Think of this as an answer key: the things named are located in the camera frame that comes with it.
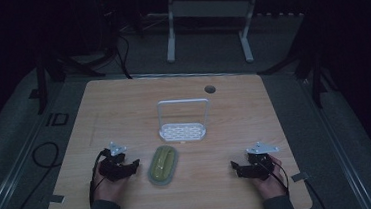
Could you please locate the white drain rack with handle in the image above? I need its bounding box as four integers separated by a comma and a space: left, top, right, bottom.
155, 97, 213, 146

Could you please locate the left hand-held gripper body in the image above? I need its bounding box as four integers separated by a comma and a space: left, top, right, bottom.
95, 140, 131, 184

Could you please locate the black tripod stand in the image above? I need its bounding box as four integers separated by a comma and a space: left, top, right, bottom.
256, 36, 333, 115
25, 44, 110, 117

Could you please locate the thin black hanging cable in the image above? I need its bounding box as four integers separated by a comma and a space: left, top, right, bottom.
113, 34, 134, 82

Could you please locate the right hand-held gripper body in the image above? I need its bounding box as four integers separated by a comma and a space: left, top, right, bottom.
242, 139, 283, 183

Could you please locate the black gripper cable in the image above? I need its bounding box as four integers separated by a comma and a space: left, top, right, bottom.
267, 158, 291, 197
85, 149, 113, 207

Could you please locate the grey tape piece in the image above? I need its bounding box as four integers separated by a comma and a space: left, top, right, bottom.
290, 171, 311, 183
48, 192, 66, 205

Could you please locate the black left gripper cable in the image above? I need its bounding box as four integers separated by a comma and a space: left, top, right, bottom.
85, 149, 113, 207

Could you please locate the black cable on floor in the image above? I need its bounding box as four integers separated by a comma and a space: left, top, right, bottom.
2, 141, 65, 209

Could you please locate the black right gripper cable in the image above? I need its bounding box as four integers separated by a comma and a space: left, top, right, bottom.
267, 158, 291, 197

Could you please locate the white metal stand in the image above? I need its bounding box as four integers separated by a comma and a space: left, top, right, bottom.
161, 0, 265, 70

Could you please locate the person's left hand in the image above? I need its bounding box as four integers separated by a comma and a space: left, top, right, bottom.
90, 164, 132, 206

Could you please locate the person's right hand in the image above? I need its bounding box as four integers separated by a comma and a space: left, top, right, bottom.
249, 153, 287, 202

